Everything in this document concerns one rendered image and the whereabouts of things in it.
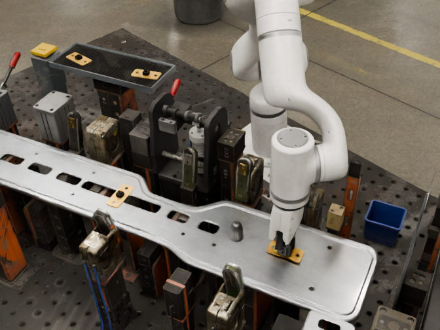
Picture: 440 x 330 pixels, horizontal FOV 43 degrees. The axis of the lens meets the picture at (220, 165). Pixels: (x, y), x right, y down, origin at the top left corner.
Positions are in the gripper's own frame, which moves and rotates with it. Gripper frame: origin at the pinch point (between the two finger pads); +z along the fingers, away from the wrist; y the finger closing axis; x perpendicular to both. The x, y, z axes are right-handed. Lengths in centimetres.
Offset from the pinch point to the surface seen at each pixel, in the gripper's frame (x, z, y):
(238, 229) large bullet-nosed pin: -11.8, -0.9, 1.0
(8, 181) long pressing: -78, 3, 8
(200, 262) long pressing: -17.0, 3.1, 10.7
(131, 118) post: -55, -7, -20
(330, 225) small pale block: 7.4, 0.8, -10.8
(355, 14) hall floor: -65, 104, -331
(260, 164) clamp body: -15.2, -3.6, -20.1
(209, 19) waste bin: -164, 100, -271
